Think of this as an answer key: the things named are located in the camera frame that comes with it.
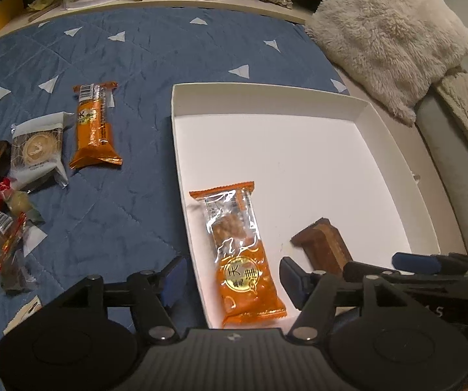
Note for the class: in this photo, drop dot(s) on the brown snack bar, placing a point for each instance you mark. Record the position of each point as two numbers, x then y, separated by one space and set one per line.
323 244

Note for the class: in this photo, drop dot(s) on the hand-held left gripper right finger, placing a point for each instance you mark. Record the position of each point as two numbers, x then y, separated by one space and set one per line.
294 283

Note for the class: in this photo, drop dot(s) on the clear dark snack packet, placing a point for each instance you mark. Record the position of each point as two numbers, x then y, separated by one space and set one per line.
16 277

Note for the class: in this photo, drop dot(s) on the grey cushion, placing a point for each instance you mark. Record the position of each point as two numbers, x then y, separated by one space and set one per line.
449 163

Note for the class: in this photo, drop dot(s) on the wooden headboard shelf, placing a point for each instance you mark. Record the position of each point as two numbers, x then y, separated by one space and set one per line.
225 2

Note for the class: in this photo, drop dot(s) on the clear round candy packet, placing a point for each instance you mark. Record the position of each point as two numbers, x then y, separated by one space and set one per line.
19 201

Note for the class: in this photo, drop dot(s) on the wooden stick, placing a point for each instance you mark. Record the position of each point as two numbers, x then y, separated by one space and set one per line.
44 13

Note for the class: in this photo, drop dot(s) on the fluffy cream pillow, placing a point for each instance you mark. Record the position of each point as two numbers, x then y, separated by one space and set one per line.
388 36

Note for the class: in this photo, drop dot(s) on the blue quilt white triangles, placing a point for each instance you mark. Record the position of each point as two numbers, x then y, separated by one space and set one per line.
144 69

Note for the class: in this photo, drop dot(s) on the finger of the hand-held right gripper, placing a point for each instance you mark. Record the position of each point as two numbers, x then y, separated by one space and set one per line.
415 261
366 271

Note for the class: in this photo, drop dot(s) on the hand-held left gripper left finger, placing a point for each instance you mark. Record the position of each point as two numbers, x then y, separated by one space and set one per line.
175 283

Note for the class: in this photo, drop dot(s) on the white cardboard box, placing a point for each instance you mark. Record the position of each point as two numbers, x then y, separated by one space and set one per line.
282 150

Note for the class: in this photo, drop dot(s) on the cream crumpled paper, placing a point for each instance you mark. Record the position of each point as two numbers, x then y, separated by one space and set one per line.
40 3

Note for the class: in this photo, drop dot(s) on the white mooncake packet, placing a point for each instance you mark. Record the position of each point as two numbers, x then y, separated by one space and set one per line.
36 150

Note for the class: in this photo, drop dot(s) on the orange snack packet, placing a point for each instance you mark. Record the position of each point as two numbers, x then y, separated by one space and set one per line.
242 277
93 130

